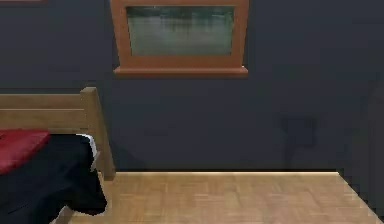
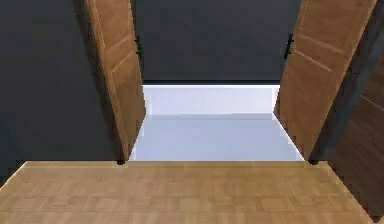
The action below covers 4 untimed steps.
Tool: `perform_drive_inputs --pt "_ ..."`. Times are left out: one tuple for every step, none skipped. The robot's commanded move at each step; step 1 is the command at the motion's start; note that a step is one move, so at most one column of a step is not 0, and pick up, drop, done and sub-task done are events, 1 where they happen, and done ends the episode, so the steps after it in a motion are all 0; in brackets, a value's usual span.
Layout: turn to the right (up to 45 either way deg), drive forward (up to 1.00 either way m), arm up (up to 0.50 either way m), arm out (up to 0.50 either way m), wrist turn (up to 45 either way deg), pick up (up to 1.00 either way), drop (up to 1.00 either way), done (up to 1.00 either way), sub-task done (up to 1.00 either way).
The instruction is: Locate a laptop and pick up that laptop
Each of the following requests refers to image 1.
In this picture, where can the brown framed window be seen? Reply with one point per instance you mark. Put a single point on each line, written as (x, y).
(181, 63)

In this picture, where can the wooden bed with black blanket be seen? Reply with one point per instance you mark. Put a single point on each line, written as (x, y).
(56, 173)

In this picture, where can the red pillow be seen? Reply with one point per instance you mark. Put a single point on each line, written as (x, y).
(18, 148)

